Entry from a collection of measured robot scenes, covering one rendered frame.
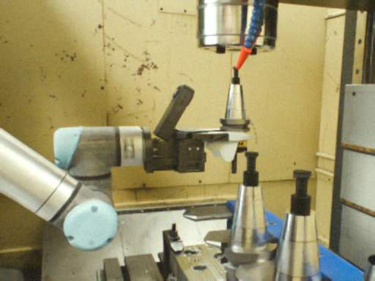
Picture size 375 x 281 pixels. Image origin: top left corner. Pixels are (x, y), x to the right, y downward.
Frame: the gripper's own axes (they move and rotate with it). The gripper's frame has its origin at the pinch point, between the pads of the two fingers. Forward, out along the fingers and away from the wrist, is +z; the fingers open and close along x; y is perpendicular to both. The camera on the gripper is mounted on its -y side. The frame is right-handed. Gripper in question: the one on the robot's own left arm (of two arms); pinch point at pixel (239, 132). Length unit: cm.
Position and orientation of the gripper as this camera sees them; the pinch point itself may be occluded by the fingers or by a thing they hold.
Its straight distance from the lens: 87.4
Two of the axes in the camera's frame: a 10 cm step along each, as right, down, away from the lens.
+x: 3.5, 1.9, -9.2
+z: 9.4, -0.6, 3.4
